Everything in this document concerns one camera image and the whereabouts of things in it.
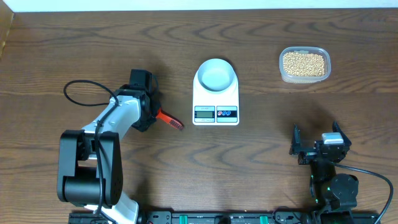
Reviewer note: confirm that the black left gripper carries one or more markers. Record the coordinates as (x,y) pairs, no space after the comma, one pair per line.
(145,124)

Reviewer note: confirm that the red measuring scoop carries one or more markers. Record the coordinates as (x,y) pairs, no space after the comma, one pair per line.
(173,122)

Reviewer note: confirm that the clear plastic container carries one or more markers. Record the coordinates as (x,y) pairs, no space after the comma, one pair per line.
(305,50)

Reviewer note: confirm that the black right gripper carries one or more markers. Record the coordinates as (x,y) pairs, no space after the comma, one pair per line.
(308,154)

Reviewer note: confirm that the pile of soybeans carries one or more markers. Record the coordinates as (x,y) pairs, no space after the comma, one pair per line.
(303,65)

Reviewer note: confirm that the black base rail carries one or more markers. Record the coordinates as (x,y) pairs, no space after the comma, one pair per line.
(283,217)

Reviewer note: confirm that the grey round bowl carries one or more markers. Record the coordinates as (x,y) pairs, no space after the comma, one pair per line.
(216,75)

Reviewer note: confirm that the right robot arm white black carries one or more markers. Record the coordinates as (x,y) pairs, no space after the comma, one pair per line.
(335,194)

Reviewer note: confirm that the white digital kitchen scale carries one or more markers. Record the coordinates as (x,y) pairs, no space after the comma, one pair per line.
(215,108)

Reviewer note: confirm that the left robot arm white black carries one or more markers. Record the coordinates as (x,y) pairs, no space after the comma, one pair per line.
(90,172)

